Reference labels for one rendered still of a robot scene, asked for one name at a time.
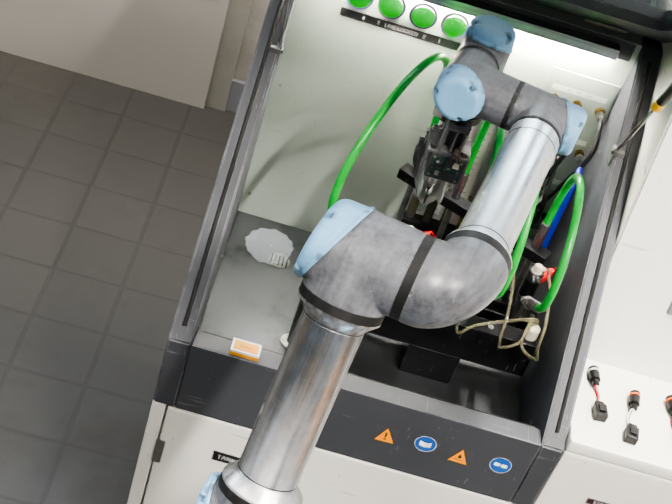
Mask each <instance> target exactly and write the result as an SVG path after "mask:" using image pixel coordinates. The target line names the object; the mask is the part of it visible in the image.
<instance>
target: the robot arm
mask: <svg viewBox="0 0 672 504"><path fill-rule="evenodd" d="M464 34H465V36H464V38H463V41H462V43H461V45H460V47H459V48H458V50H457V51H456V53H455V54H454V56H453V58H452V60H451V61H450V62H449V64H448V65H447V67H446V68H444V70H443V71H442V72H441V74H440V76H439V79H438V81H437V83H436V85H435V87H434V92H433V98H434V103H435V106H434V110H433V115H434V116H436V117H438V118H439V119H440V120H441V121H442V124H440V125H438V124H435V123H434V125H433V126H432V127H429V128H427V131H426V133H427V134H426V135H425V138H424V137H420V138H419V142H418V144H417V145H416V147H415V150H414V154H413V165H414V170H415V176H414V178H415V188H416V194H417V197H418V199H419V201H420V203H421V204H424V205H427V204H429V203H431V202H433V201H435V200H436V199H437V203H438V204H440V203H441V201H442V199H443V197H444V193H445V191H446V190H448V189H449V187H450V185H451V184H455V185H457V184H458V186H460V184H461V181H462V179H463V177H464V174H465V172H466V169H467V167H468V164H469V162H470V156H471V142H472V140H470V139H469V134H470V131H471V129H472V127H473V126H477V125H478V124H480V122H481V120H485V121H487V122H489V123H491V124H494V125H496V126H498V127H500V128H502V129H504V130H507V131H509V132H508V134H507V136H506V138H505V140H504V142H503V144H502V146H501V148H500V150H499V152H498V154H497V156H496V157H495V159H494V161H493V163H492V165H491V167H490V169H489V171H488V173H487V175H486V177H485V179H484V181H483V183H482V184H481V186H480V188H479V190H478V192H477V194H476V196H475V198H474V200H473V202H472V204H471V206H470V208H469V210H468V212H467V213H466V215H465V217H464V219H463V221H462V223H461V225H460V227H459V229H458V230H455V231H453V232H451V233H450V234H448V235H447V236H446V238H445V239H444V240H440V239H438V238H435V237H433V236H431V235H429V234H427V233H425V232H423V231H420V230H418V229H416V228H414V227H412V226H410V225H407V224H405V223H403V222H401V221H399V220H396V219H394V218H392V217H390V216H388V215H385V214H383V213H381V212H379V211H377V210H375V208H374V207H367V206H365V205H363V204H360V203H358V202H355V201H353V200H350V199H342V200H339V201H337V202H336V203H334V204H333V205H332V206H331V207H330V208H329V210H328V211H327V212H326V213H325V215H324V216H323V217H322V219H321V220H320V221H319V223H318V224H317V226H316V227H315V229H314V230H313V232H312V234H311V235H310V237H309V238H308V240H307V242H306V243H305V245H304V247H303V249H302V250H301V252H300V254H299V256H298V258H297V262H296V263H295V265H294V272H295V273H296V274H298V276H299V277H303V280H302V282H301V284H300V287H299V290H298V294H299V296H300V298H301V300H302V302H303V306H304V308H303V310H302V313H301V315H300V317H299V320H298V322H297V325H296V327H295V329H294V332H293V334H292V336H291V339H290V341H289V343H288V346H287V348H286V351H285V353H284V355H283V358H282V360H281V362H280V365H279V367H278V369H277V372H276V374H275V377H274V379H273V381H272V384H271V386H270V388H269V391H268V393H267V395H266V398H265V400H264V402H263V405H262V407H261V409H260V412H259V414H258V417H257V419H256V421H255V424H254V426H253V428H252V431H251V433H250V436H249V438H248V440H247V443H246V445H245V447H244V450H243V452H242V454H241V457H240V459H239V460H237V461H234V462H231V463H228V464H227V465H226V466H225V467H224V468H223V470H222V472H214V473H212V474H211V475H210V476H209V477H208V479H207V480H206V482H205V483H204V485H203V487H202V489H201V491H200V494H199V498H198V500H197V501H196V503H195V504H302V502H303V496H302V493H301V491H300V489H299V487H298V484H299V482H300V479H301V477H302V475H303V473H304V470H305V468H306V466H307V463H308V461H309V459H310V457H311V454H312V452H313V450H314V448H315V445H316V443H317V441H318V438H319V436H320V434H321V432H322V429H323V427H324V425H325V422H326V420H327V418H328V416H329V413H330V411H331V409H332V407H333V404H334V402H335V400H336V397H337V395H338V393H339V391H340V388H341V386H342V384H343V382H344V379H345V377H346V375H347V372H348V370H349V368H350V366H351V363H352V361H353V359H354V356H355V354H356V352H357V350H358V347H359V345H360V343H361V341H362V338H363V336H364V334H365V333H366V332H368V331H371V330H374V329H377V328H379V327H380V326H381V324H382V322H383V320H384V317H385V315H386V316H388V317H390V318H393V319H395V320H397V321H399V322H401V323H403V324H405V325H408V326H411V327H415V328H424V329H433V328H442V327H447V326H451V325H454V324H457V323H460V322H462V321H464V320H466V319H468V318H470V317H472V316H474V315H475V314H477V313H479V312H480V311H481V310H483V309H484V308H485V307H486V306H488V305H489V304H490V303H491V302H492V301H493V300H494V299H495V298H496V297H497V296H498V294H499V293H500V292H501V290H502V289H503V287H504V285H505V283H506V281H507V279H508V277H509V275H510V272H511V270H512V258H511V255H510V254H511V251H512V249H513V247H514V245H515V243H516V241H517V238H518V236H519V234H520V232H521V230H522V227H523V225H524V223H525V221H526V219H527V217H528V214H529V212H530V210H531V208H532V206H533V204H534V201H535V199H536V197H537V195H538V193H539V191H540V188H541V186H542V184H543V182H544V180H545V177H546V175H547V173H548V171H549V169H550V167H551V164H552V162H553V160H554V158H555V156H556V154H557V153H559V154H562V155H565V156H566V155H569V154H570V153H571V152H572V150H573V148H574V145H575V143H576V141H577V139H578V137H579V135H580V133H581V131H582V128H583V126H584V124H585V122H586V119H587V112H586V110H585V109H583V108H582V107H579V106H577V105H575V104H573V103H571V102H569V101H568V100H567V99H566V98H560V97H558V96H556V95H553V94H551V93H549V92H547V91H544V90H542V89H540V88H537V87H535V86H533V85H531V84H528V83H526V82H524V81H522V80H519V79H517V78H515V77H513V76H510V75H508V74H506V73H504V72H503V70H504V68H505V65H506V63H507V60H508V58H509V56H510V54H511V53H512V48H513V45H514V42H515V39H516V32H515V30H514V28H513V27H512V26H511V25H510V24H509V23H508V22H506V21H505V20H503V19H500V18H498V17H496V16H492V15H478V16H475V17H474V18H473V19H472V20H471V21H470V24H469V26H468V28H467V30H466V31H465V32H464ZM429 177H431V178H435V180H434V181H433V186H432V187H431V188H430V189H429V190H428V191H427V186H428V185H429Z"/></svg>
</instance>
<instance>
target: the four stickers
mask: <svg viewBox="0 0 672 504"><path fill-rule="evenodd" d="M399 432H400V430H398V429H394V428H390V427H386V426H382V425H377V427H376V430H375V433H374V436H373V439H372V440H376V441H380V442H384V443H388V444H392V445H395V442H396V440H397V437H398V434H399ZM439 440H440V439H436V438H433V437H429V436H425V435H422V434H417V436H416V438H415V441H414V443H413V445H412V449H415V450H419V451H423V452H426V453H430V454H434V451H435V449H436V447H437V445H438V443H439ZM474 453H475V452H474V451H470V450H467V449H464V448H460V447H457V446H453V447H452V449H451V450H450V452H449V454H448V456H447V458H446V460H447V461H451V462H454V463H457V464H461V465H464V466H468V464H469V462H470V460H471V458H472V457H473V455H474ZM514 464H515V461H512V460H509V459H506V458H503V457H500V456H496V455H494V456H493V457H492V459H491V461H490V462H489V464H488V466H487V467H486V469H487V470H490V471H493V472H496V473H499V474H503V475H506V476H507V475H508V473H509V472H510V470H511V468H512V467H513V465H514Z"/></svg>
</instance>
